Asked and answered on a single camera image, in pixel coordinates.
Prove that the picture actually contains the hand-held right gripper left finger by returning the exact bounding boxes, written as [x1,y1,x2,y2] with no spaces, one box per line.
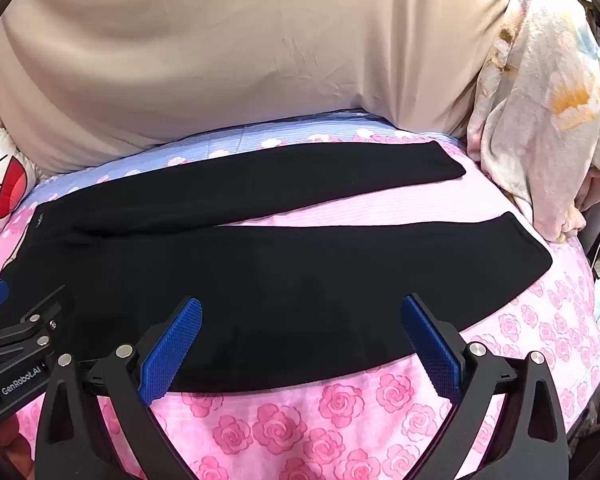
[34,296,203,480]

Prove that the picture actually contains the large beige cloth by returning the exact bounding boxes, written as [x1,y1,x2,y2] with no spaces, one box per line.
[0,0,526,176]

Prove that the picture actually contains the pink floral bedsheet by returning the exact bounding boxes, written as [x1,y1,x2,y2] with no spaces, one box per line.
[0,110,600,480]

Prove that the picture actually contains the white red printed pillow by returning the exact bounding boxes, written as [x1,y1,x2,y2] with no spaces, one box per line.
[0,109,42,257]

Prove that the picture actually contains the black pants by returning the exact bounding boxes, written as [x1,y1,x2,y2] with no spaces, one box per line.
[0,141,553,392]

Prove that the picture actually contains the floral fleece blanket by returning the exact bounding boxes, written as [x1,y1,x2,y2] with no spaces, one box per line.
[466,0,600,246]

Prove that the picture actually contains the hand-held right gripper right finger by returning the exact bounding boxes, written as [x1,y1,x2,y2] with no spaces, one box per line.
[401,294,570,480]

